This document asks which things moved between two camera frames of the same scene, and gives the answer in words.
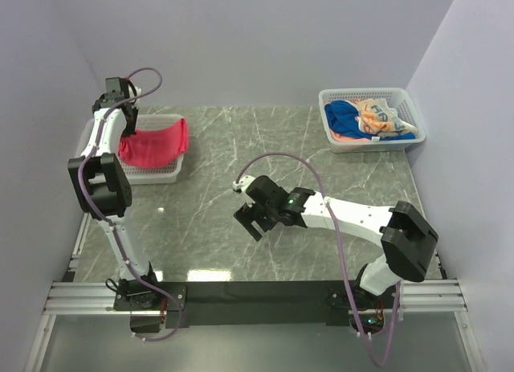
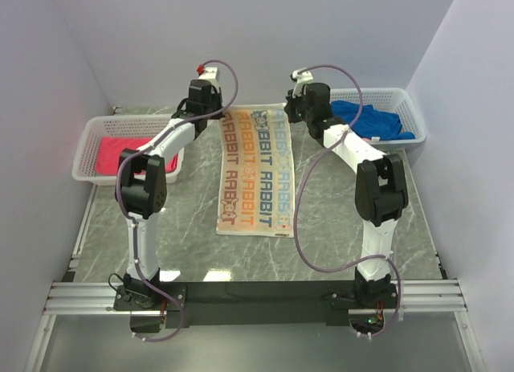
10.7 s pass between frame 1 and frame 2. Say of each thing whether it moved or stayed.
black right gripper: moved
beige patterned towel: moved
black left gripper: moved
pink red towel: moved
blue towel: stayed
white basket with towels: stayed
